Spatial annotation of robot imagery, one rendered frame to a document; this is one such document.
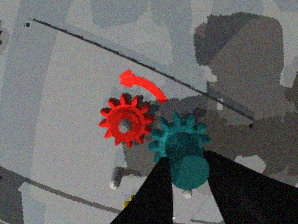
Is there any red curved arrow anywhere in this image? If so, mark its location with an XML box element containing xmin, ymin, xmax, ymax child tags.
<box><xmin>118</xmin><ymin>69</ymin><xmax>168</xmax><ymax>104</ymax></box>

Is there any red gear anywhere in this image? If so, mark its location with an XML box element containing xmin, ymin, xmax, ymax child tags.
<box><xmin>98</xmin><ymin>93</ymin><xmax>154</xmax><ymax>148</ymax></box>

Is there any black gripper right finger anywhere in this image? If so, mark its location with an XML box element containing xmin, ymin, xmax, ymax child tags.
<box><xmin>202</xmin><ymin>151</ymin><xmax>298</xmax><ymax>224</ymax></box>

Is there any teal gear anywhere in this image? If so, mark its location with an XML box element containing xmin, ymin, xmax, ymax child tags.
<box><xmin>148</xmin><ymin>112</ymin><xmax>210</xmax><ymax>189</ymax></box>

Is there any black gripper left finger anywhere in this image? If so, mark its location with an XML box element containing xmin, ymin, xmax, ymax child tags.
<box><xmin>110</xmin><ymin>156</ymin><xmax>174</xmax><ymax>224</ymax></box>

